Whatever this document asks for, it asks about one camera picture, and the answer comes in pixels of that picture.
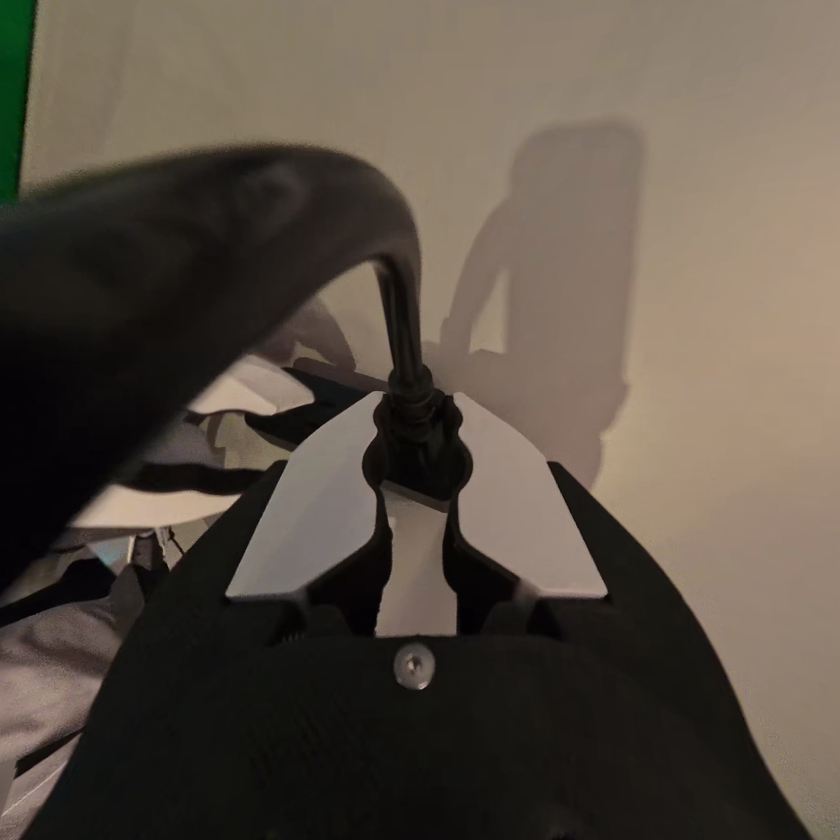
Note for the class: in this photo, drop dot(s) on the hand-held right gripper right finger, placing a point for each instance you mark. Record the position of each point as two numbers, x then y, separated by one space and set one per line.
525 518

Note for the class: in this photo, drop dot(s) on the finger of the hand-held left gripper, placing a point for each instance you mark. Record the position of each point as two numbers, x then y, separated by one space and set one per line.
144 508
243 387

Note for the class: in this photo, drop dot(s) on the person's pale shirt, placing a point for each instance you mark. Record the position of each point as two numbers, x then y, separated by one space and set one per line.
39 656

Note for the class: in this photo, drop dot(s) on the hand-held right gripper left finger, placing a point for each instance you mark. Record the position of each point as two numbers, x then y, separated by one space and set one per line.
315 525

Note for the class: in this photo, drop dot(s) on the green plastic bin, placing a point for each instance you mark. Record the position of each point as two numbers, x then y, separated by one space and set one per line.
13 98

